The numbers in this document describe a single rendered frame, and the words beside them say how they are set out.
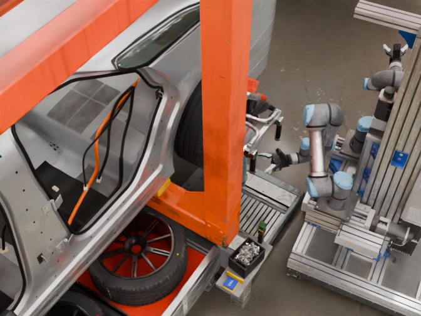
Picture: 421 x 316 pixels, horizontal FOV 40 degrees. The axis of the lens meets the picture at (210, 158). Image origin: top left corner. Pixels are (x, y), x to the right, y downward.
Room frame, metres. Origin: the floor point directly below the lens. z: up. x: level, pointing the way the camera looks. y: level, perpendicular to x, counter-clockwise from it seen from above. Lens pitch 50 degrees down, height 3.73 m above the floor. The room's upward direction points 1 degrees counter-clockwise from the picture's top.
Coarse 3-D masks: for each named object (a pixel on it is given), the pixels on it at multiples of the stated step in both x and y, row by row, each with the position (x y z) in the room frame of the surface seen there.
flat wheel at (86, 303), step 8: (64, 296) 1.60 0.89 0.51; (72, 296) 1.60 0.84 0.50; (80, 296) 1.60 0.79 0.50; (56, 304) 1.55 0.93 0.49; (64, 304) 1.55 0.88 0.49; (72, 304) 1.55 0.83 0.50; (80, 304) 1.54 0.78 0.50; (88, 304) 1.54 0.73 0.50; (96, 304) 1.55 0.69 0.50; (48, 312) 1.54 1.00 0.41; (56, 312) 1.50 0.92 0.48; (64, 312) 1.55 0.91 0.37; (72, 312) 1.55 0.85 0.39; (80, 312) 1.52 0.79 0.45; (88, 312) 1.49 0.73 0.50; (96, 312) 1.49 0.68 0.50
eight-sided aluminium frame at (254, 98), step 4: (248, 92) 2.70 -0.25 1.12; (248, 96) 2.67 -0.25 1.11; (252, 96) 2.73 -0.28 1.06; (256, 96) 2.77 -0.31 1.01; (260, 96) 2.82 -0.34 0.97; (252, 100) 2.82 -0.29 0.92; (256, 100) 2.78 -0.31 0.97; (252, 104) 2.82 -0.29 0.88; (252, 108) 2.83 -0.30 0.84; (248, 120) 2.81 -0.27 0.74; (252, 120) 2.80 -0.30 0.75; (252, 124) 2.78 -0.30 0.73
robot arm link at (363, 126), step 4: (368, 116) 2.55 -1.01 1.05; (360, 120) 2.52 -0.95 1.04; (364, 120) 2.51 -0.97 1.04; (368, 120) 2.51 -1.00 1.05; (360, 124) 2.48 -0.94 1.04; (364, 124) 2.48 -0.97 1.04; (368, 124) 2.48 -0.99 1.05; (356, 128) 2.49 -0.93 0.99; (360, 128) 2.47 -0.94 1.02; (364, 128) 2.45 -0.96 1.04; (368, 128) 2.45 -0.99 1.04; (356, 132) 2.48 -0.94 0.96; (360, 132) 2.46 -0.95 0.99; (364, 132) 2.45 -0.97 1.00; (356, 136) 2.47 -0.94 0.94; (360, 136) 2.45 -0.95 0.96; (364, 136) 2.44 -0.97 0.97; (360, 140) 2.45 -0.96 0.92; (364, 140) 2.44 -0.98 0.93
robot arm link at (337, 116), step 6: (336, 108) 2.33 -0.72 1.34; (336, 114) 2.30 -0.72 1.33; (342, 114) 2.32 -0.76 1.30; (336, 120) 2.29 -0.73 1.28; (342, 120) 2.31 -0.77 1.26; (330, 126) 2.34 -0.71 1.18; (336, 126) 2.31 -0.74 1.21; (324, 132) 2.39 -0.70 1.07; (330, 132) 2.34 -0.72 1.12; (336, 132) 2.35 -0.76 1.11; (324, 138) 2.38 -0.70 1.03; (330, 138) 2.35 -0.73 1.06; (330, 144) 2.37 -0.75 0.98; (330, 150) 2.39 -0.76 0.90
